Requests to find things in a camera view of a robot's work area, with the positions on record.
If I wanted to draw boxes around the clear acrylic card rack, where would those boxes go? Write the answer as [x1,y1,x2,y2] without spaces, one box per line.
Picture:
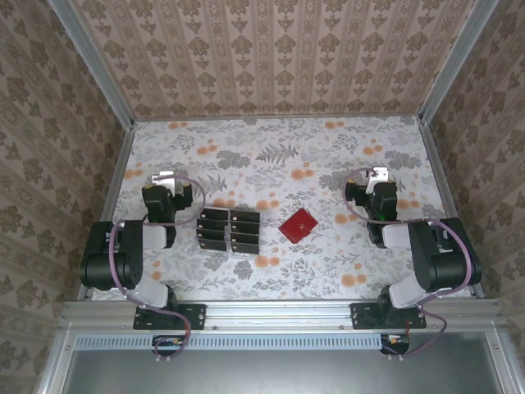
[195,206,263,256]

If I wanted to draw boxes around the red leather card holder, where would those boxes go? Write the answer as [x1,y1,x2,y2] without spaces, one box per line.
[278,208,319,244]

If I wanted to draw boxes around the floral patterned table cover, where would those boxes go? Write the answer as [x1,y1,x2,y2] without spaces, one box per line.
[84,116,477,300]

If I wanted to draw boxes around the grey metal sheet panel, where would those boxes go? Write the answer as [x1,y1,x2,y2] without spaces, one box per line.
[40,332,514,394]

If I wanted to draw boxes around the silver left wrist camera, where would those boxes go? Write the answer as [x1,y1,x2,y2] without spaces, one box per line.
[151,171,184,194]

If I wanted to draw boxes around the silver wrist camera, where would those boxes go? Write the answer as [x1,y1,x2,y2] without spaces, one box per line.
[151,171,184,194]
[366,166,390,194]

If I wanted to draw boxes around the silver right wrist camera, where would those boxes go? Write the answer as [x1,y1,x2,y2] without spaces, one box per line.
[366,166,390,194]

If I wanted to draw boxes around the aluminium table side rail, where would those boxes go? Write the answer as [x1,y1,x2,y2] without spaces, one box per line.
[75,122,136,300]
[418,118,483,299]

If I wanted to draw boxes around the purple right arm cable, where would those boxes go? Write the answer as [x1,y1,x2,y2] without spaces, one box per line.
[342,167,479,362]

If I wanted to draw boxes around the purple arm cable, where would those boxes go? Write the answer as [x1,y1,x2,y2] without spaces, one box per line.
[342,167,479,362]
[108,174,206,364]

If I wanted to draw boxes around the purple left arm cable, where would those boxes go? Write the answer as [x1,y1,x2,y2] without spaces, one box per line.
[108,174,206,364]

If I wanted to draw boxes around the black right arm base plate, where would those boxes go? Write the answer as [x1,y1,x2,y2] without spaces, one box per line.
[351,303,427,330]

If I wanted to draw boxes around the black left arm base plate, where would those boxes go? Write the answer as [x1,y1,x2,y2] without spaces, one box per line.
[133,303,206,331]

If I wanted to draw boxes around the aluminium corner post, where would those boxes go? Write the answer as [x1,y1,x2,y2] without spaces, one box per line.
[418,0,501,124]
[47,0,136,131]

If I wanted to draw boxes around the black cable connector box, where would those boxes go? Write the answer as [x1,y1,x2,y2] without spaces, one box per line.
[380,332,411,355]
[152,335,185,356]

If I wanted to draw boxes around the aluminium frame rail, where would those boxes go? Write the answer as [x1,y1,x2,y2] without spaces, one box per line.
[61,299,505,333]

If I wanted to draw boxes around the grey slotted cable duct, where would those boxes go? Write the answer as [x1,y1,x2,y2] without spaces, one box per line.
[75,332,411,350]

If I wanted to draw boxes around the aluminium lower frame bar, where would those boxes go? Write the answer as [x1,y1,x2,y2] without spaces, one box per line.
[486,328,518,394]
[34,328,77,394]

